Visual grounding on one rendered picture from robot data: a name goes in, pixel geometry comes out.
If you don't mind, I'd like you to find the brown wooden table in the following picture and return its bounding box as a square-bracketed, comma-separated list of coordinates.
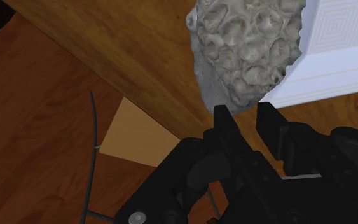
[1, 0, 286, 177]

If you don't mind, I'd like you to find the thin grey wire frame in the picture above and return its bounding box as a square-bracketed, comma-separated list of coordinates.
[79, 90, 221, 224]

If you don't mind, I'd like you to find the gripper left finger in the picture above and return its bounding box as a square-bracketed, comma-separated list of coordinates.
[113, 104, 281, 224]

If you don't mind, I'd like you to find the grey bumpy rock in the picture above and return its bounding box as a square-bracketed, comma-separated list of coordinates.
[186, 0, 306, 115]

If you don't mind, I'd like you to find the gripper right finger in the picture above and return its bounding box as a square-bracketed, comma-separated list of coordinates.
[255, 101, 358, 218]

